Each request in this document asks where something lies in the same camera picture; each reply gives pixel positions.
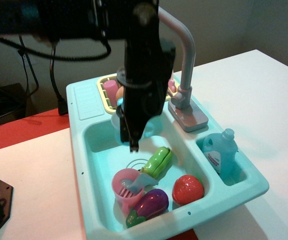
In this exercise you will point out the pink toy knife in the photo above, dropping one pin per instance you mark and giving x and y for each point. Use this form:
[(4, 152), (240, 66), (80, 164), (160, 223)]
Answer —
[(171, 84)]

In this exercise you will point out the teal toy sink unit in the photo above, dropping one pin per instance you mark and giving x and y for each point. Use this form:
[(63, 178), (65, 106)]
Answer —
[(98, 157)]

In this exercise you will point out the translucent blue toy cup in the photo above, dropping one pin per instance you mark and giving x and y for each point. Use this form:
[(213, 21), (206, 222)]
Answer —
[(116, 122)]

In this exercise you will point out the blue toy detergent bottle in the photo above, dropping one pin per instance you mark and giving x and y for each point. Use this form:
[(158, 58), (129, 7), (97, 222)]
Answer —
[(220, 149)]

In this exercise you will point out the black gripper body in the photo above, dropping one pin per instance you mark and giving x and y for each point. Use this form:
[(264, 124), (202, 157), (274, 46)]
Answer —
[(148, 64)]

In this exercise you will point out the pink toy cup in sink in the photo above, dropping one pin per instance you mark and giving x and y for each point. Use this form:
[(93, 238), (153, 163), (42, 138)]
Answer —
[(125, 203)]

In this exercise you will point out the grey toy faucet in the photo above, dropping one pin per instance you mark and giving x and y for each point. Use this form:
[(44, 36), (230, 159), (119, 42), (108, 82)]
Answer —
[(184, 110)]

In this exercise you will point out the pink cup in rack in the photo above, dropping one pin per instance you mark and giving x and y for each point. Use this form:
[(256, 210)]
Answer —
[(111, 88)]

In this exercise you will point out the yellow dish rack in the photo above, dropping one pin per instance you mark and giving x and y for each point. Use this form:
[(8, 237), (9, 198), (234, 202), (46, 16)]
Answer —
[(105, 100)]

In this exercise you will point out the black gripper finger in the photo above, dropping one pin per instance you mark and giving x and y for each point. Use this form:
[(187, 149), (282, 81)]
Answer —
[(124, 135), (134, 143)]

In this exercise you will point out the purple toy eggplant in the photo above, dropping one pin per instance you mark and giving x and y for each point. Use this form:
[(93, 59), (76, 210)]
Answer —
[(152, 204)]

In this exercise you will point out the blue toy spoon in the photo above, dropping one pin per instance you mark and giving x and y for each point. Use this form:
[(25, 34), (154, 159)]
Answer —
[(139, 183)]

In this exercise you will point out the green toy vegetable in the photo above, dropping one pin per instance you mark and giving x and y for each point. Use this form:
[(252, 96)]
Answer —
[(157, 162)]

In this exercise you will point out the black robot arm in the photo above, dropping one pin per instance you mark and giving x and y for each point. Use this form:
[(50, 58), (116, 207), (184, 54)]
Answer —
[(53, 21)]

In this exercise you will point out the red toy strawberry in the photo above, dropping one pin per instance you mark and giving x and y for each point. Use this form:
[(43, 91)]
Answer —
[(187, 189)]

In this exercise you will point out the pink fork in cup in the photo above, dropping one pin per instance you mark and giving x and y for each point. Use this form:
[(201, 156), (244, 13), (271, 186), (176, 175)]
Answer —
[(125, 193)]

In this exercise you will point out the small blue round lid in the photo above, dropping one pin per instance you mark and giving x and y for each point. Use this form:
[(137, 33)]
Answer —
[(120, 102)]

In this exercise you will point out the beige toy egg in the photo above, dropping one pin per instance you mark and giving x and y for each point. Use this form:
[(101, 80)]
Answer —
[(119, 93)]

